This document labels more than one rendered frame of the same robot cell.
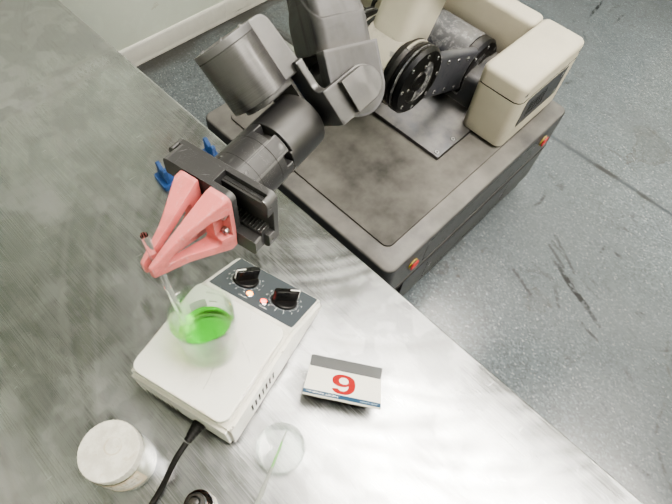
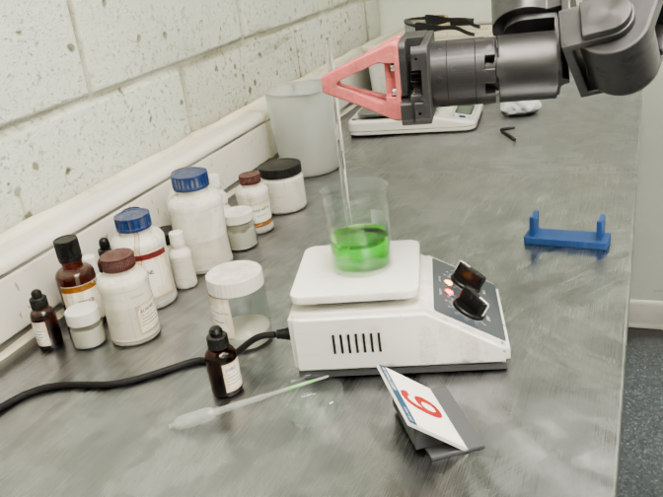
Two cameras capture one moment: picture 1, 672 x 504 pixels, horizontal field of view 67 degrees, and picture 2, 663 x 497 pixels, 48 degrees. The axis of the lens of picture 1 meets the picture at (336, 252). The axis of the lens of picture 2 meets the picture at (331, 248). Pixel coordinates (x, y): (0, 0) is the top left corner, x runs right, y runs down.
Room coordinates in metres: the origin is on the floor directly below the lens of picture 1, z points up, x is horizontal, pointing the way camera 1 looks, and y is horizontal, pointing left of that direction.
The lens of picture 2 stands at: (0.01, -0.53, 1.14)
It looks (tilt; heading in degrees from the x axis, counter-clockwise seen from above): 23 degrees down; 77
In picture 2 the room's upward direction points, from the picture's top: 8 degrees counter-clockwise
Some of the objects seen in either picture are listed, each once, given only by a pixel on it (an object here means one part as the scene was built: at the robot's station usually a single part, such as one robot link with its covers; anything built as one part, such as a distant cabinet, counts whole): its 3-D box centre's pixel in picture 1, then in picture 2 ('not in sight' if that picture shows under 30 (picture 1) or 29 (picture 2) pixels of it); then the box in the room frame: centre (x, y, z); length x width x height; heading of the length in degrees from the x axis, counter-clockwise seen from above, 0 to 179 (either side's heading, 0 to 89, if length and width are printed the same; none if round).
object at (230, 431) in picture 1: (229, 343); (389, 308); (0.20, 0.11, 0.79); 0.22 x 0.13 x 0.08; 158
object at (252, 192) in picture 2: not in sight; (254, 202); (0.14, 0.51, 0.79); 0.05 x 0.05 x 0.09
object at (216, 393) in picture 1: (210, 349); (358, 270); (0.18, 0.12, 0.83); 0.12 x 0.12 x 0.01; 68
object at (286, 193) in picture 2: not in sight; (282, 185); (0.20, 0.58, 0.79); 0.07 x 0.07 x 0.07
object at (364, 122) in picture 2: not in sight; (416, 112); (0.56, 0.94, 0.77); 0.26 x 0.19 x 0.05; 149
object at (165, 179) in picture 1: (187, 162); (566, 229); (0.48, 0.24, 0.77); 0.10 x 0.03 x 0.04; 137
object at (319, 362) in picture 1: (344, 380); (428, 403); (0.19, -0.03, 0.77); 0.09 x 0.06 x 0.04; 86
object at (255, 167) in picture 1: (244, 175); (454, 73); (0.28, 0.09, 1.01); 0.10 x 0.07 x 0.07; 64
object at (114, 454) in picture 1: (120, 457); (239, 306); (0.07, 0.19, 0.79); 0.06 x 0.06 x 0.08
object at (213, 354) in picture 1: (209, 330); (358, 230); (0.18, 0.12, 0.88); 0.07 x 0.06 x 0.08; 73
